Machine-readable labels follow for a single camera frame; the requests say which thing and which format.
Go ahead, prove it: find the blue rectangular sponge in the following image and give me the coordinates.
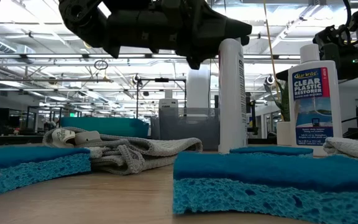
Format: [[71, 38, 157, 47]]
[[229, 146, 314, 156]]

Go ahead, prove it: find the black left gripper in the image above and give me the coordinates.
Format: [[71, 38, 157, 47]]
[[103, 0, 254, 71]]

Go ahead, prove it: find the teal plastic bin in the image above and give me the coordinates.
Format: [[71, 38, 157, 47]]
[[60, 116, 150, 139]]

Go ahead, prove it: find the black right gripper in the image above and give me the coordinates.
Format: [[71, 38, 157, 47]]
[[275, 43, 358, 82]]

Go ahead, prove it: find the grey translucent plastic bin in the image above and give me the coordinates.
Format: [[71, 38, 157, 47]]
[[150, 115, 220, 152], [158, 107, 220, 118]]

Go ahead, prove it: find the white plastic restorer bottle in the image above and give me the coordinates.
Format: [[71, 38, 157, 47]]
[[218, 37, 249, 154], [287, 43, 344, 157], [158, 89, 180, 110]]

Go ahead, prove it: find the grey waffle cloth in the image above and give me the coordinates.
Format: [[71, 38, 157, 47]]
[[323, 136, 358, 164], [42, 126, 203, 175]]

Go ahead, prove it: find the snake plant in white pot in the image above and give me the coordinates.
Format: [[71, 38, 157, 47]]
[[263, 79, 291, 147]]

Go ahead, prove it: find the yellow hanging cable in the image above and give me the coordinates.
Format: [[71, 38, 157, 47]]
[[262, 0, 282, 100]]

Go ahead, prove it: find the blue wavy sponge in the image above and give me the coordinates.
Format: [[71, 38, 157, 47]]
[[172, 151, 358, 224], [0, 146, 92, 200]]

